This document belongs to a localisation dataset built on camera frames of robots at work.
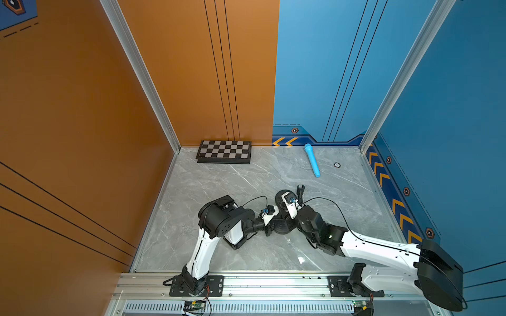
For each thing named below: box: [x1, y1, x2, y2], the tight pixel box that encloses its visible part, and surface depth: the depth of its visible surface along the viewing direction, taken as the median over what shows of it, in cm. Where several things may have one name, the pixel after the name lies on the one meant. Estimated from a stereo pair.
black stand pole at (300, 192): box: [296, 184, 306, 205], surface depth 98 cm
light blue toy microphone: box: [303, 142, 321, 178], surface depth 114 cm
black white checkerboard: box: [195, 140, 253, 164], surface depth 115 cm
